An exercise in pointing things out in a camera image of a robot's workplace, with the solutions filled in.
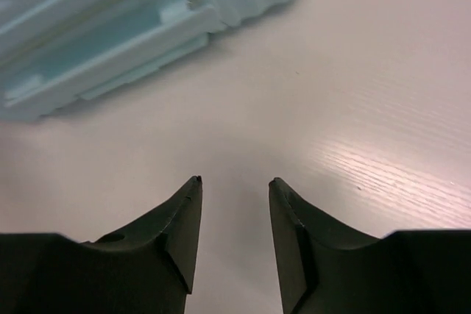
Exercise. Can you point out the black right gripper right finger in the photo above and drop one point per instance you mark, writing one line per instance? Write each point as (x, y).
(326, 266)

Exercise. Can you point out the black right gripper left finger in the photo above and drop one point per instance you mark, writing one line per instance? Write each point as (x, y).
(146, 266)

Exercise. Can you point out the light blue suitcase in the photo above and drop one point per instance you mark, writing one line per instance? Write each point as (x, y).
(56, 52)

